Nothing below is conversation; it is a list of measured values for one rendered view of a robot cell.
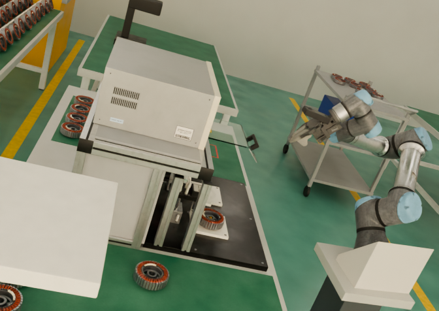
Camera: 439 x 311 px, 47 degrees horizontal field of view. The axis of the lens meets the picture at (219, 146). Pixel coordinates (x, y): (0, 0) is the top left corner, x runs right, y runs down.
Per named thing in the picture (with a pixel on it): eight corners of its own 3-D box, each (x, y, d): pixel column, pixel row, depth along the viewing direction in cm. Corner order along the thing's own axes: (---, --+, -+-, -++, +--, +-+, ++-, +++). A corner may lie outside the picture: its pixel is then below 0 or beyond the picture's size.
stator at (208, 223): (221, 217, 208) (223, 210, 207) (223, 233, 198) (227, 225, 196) (194, 212, 206) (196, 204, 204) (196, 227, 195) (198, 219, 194)
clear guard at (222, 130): (248, 139, 234) (253, 128, 232) (257, 163, 212) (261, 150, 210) (179, 122, 227) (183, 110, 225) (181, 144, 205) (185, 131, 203)
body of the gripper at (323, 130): (318, 145, 207) (344, 129, 205) (308, 129, 204) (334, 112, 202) (313, 137, 214) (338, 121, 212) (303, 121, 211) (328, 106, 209)
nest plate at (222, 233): (223, 218, 210) (225, 215, 210) (227, 240, 197) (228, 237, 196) (189, 211, 207) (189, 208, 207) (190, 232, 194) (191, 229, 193)
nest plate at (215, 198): (218, 189, 232) (219, 187, 232) (221, 206, 219) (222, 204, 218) (186, 181, 229) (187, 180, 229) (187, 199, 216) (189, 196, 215)
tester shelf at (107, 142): (198, 109, 230) (201, 100, 229) (210, 181, 169) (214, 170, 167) (101, 83, 221) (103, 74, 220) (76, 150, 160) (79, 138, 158)
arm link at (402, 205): (387, 232, 209) (406, 147, 245) (422, 227, 199) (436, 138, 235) (372, 213, 205) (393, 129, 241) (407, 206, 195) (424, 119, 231)
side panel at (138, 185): (139, 245, 181) (162, 166, 168) (139, 249, 178) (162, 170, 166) (59, 229, 175) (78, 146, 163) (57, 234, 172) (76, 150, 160)
